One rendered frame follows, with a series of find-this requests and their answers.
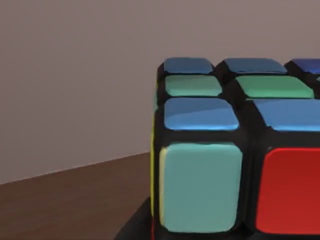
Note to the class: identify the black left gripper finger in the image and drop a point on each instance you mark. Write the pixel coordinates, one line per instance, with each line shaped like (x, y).
(140, 227)

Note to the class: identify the multicoloured puzzle cube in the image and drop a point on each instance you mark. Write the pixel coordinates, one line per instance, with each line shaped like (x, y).
(200, 190)

